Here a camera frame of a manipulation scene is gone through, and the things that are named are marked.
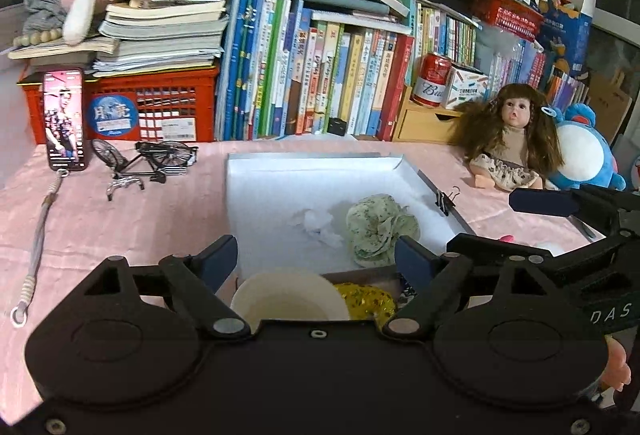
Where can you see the brown-haired baby doll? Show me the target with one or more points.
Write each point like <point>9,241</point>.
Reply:
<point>515,135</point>

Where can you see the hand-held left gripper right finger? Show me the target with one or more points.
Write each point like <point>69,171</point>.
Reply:
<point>412,262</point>

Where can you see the wooden desktop drawer box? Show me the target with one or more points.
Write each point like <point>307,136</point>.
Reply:
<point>420,122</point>

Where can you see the red drink can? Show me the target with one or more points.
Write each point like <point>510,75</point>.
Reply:
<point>432,82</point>

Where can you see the stack of paperback books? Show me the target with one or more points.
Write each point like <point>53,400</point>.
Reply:
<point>165,30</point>

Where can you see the small white patterned carton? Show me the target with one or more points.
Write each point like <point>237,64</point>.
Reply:
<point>467,87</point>

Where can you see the blue cat plush toy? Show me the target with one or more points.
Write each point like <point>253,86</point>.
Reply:
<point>635,172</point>

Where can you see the black binder clip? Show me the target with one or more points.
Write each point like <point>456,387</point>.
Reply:
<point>444,202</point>

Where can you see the white crumpled tissue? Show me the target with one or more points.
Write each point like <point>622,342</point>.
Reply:
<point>320,225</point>

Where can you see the row of thin colourful books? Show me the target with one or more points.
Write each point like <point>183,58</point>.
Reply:
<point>510,60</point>

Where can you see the person's right hand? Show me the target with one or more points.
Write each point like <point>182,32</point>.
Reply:
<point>617,365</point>

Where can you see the grey knitted cloth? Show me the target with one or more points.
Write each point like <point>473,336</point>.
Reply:
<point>42,0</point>

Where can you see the row of upright children's books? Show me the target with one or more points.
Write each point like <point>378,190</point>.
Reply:
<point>300,75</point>

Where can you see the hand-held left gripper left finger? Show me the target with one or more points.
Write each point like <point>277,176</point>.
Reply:
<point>220,257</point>

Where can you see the teal notebook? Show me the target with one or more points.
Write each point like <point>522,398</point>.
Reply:
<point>325,2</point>

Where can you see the small black box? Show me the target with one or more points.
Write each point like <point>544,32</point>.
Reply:
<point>336,126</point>

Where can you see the smartphone with lit screen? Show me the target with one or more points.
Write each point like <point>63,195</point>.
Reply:
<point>64,120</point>

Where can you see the blue printed carton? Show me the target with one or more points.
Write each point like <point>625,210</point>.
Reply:
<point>565,35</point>

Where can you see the white shallow cardboard box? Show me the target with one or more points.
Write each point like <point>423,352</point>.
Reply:
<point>280,195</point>

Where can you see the green floral fabric scrunchie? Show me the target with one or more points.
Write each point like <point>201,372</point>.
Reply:
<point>377,227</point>

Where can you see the white paper cup black doodles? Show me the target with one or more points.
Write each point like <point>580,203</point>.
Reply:
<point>290,295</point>

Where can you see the clear plastic bag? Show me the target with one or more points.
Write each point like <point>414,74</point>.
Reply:
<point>500,42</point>

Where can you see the black miniature bicycle model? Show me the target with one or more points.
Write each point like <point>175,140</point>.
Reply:
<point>160,157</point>

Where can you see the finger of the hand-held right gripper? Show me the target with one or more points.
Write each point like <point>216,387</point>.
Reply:
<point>540,202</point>
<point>480,242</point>

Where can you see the red plastic crate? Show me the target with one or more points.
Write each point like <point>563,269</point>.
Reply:
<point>165,105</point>

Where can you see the blue and white plush toy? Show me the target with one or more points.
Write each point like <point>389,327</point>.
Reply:
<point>587,150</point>

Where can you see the red mesh basket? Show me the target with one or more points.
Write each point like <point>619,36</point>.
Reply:
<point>507,12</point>

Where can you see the brown cardboard box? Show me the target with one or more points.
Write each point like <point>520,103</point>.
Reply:
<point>610,105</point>

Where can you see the gold sequin pouch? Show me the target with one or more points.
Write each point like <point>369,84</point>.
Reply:
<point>365,300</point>

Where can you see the pink tablecloth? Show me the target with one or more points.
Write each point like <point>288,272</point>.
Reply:
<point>140,225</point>

